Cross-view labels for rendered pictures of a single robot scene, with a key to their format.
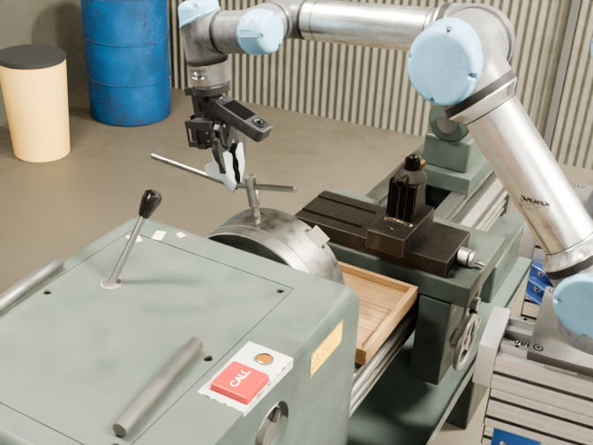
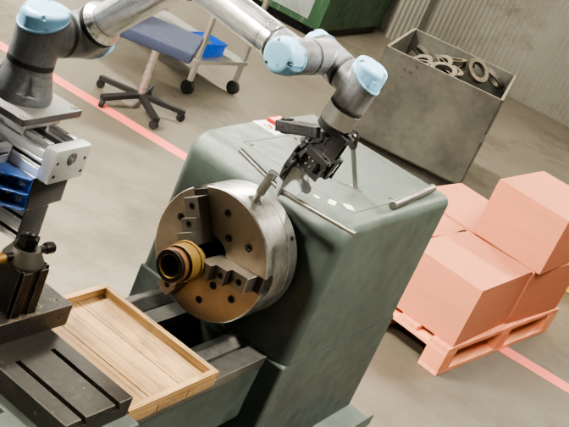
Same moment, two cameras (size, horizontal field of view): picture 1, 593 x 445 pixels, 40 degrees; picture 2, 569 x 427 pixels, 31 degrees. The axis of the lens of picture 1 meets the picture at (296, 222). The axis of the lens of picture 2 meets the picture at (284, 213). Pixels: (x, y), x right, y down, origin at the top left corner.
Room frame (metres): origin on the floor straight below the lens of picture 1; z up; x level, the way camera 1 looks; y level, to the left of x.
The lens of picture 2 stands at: (3.55, 0.07, 2.09)
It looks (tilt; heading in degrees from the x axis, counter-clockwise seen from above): 22 degrees down; 178
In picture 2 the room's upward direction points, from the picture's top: 24 degrees clockwise
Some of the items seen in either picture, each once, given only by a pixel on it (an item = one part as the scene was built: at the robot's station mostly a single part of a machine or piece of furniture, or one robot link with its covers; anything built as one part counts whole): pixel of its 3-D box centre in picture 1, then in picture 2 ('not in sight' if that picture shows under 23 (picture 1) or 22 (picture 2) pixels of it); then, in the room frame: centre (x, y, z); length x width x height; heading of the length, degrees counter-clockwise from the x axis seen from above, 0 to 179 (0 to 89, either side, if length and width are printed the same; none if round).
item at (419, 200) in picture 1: (405, 196); (18, 283); (1.84, -0.27, 1.07); 0.07 x 0.07 x 0.10; 62
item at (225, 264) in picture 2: not in sight; (233, 275); (1.49, 0.10, 1.09); 0.12 x 0.11 x 0.05; 62
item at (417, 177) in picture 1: (410, 172); (24, 253); (1.84, -0.28, 1.13); 0.08 x 0.08 x 0.03
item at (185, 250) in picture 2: not in sight; (182, 262); (1.51, -0.01, 1.08); 0.09 x 0.09 x 0.09; 62
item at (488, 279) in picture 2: not in sight; (463, 241); (-1.31, 1.13, 0.38); 1.35 x 1.05 x 0.76; 157
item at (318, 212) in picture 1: (380, 230); (19, 353); (1.87, -0.22, 0.95); 0.43 x 0.18 x 0.04; 62
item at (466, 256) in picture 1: (471, 258); not in sight; (1.75, -0.44, 0.95); 0.07 x 0.04 x 0.04; 62
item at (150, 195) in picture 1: (150, 204); (351, 140); (1.16, 0.24, 1.38); 0.04 x 0.03 x 0.05; 152
